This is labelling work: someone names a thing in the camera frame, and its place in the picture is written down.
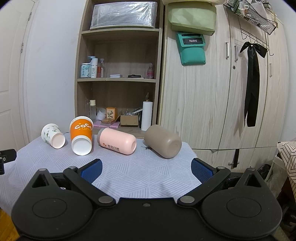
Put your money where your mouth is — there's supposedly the white small cup on shelf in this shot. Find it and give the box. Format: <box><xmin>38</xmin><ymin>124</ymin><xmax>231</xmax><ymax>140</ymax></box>
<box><xmin>96</xmin><ymin>108</ymin><xmax>106</xmax><ymax>121</ymax></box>

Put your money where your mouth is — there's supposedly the pink tumbler cup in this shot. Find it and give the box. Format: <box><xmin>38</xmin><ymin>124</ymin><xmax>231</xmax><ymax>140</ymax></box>
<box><xmin>97</xmin><ymin>128</ymin><xmax>137</xmax><ymax>155</ymax></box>

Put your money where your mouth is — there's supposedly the silver wrapped storage box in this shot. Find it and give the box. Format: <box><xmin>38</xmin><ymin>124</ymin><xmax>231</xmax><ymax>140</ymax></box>
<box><xmin>90</xmin><ymin>1</ymin><xmax>158</xmax><ymax>30</ymax></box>

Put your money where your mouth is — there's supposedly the orange paper cup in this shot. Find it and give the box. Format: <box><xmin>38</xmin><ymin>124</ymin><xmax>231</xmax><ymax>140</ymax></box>
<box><xmin>70</xmin><ymin>116</ymin><xmax>93</xmax><ymax>156</ymax></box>

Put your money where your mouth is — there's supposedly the white patterned tablecloth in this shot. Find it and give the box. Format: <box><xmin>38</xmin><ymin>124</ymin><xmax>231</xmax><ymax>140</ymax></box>
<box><xmin>1</xmin><ymin>134</ymin><xmax>201</xmax><ymax>213</ymax></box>

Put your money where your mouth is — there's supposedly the white floral paper cup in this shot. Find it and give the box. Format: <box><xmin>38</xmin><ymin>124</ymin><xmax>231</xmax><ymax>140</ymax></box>
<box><xmin>41</xmin><ymin>123</ymin><xmax>66</xmax><ymax>149</ymax></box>

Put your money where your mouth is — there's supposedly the wooden open shelf unit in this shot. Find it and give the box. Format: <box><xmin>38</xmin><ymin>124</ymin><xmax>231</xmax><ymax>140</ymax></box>
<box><xmin>74</xmin><ymin>1</ymin><xmax>164</xmax><ymax>125</ymax></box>

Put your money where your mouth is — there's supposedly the clear bottle red liquid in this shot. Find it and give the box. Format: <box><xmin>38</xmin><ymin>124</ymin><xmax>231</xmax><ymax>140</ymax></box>
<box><xmin>97</xmin><ymin>58</ymin><xmax>105</xmax><ymax>78</ymax></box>

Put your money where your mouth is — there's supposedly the small cardboard box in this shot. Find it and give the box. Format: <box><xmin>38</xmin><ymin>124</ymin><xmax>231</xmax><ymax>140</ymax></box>
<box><xmin>120</xmin><ymin>115</ymin><xmax>139</xmax><ymax>126</ymax></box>

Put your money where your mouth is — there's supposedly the black ribbon bow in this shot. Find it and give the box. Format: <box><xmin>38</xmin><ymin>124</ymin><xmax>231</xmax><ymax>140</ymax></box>
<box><xmin>240</xmin><ymin>42</ymin><xmax>267</xmax><ymax>127</ymax></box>

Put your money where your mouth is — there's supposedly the wooden wardrobe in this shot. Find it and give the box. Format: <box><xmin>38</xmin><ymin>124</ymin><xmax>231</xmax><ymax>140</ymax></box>
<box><xmin>159</xmin><ymin>5</ymin><xmax>289</xmax><ymax>171</ymax></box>

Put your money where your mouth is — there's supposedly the light blue pump bottle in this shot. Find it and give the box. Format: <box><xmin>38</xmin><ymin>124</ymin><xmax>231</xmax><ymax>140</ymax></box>
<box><xmin>80</xmin><ymin>56</ymin><xmax>95</xmax><ymax>78</ymax></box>

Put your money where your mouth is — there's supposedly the white paper towel roll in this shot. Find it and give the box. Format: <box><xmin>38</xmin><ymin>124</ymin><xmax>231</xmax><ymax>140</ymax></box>
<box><xmin>141</xmin><ymin>101</ymin><xmax>153</xmax><ymax>131</ymax></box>

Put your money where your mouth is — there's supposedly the pink flat box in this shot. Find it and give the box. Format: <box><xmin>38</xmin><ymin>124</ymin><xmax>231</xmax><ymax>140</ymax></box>
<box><xmin>94</xmin><ymin>120</ymin><xmax>120</xmax><ymax>128</ymax></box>

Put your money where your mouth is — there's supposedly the taupe tumbler cup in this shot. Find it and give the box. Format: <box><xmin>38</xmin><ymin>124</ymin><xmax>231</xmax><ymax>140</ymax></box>
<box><xmin>144</xmin><ymin>125</ymin><xmax>182</xmax><ymax>159</ymax></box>

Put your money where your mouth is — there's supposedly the light green folded pouch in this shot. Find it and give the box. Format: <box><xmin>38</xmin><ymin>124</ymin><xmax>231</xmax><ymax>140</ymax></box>
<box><xmin>167</xmin><ymin>1</ymin><xmax>217</xmax><ymax>36</ymax></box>

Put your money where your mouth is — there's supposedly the white tube bottle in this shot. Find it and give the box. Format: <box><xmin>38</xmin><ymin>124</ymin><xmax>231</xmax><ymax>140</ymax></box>
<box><xmin>91</xmin><ymin>58</ymin><xmax>98</xmax><ymax>78</ymax></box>

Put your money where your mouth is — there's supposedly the orange floral small box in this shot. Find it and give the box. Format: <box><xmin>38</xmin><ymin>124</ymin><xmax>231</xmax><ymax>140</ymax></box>
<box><xmin>106</xmin><ymin>106</ymin><xmax>118</xmax><ymax>120</ymax></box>

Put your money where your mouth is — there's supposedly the white door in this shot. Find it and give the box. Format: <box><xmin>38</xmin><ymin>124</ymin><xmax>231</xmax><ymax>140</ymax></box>
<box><xmin>1</xmin><ymin>1</ymin><xmax>36</xmax><ymax>150</ymax></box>

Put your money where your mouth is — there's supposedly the black wire basket rack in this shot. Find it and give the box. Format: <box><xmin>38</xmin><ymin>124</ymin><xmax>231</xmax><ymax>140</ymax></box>
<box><xmin>224</xmin><ymin>1</ymin><xmax>278</xmax><ymax>56</ymax></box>

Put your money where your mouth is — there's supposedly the clear bottle beige cap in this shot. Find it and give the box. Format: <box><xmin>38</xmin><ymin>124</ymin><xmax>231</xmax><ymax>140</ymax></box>
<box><xmin>89</xmin><ymin>99</ymin><xmax>97</xmax><ymax>123</ymax></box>

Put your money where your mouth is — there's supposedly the teal Redmi pouch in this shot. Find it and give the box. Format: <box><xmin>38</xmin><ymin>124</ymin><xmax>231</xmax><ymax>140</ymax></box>
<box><xmin>176</xmin><ymin>32</ymin><xmax>206</xmax><ymax>66</ymax></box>

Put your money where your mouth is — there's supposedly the small pink bottle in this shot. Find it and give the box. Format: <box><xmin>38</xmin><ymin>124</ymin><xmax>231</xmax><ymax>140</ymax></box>
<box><xmin>147</xmin><ymin>63</ymin><xmax>154</xmax><ymax>79</ymax></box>

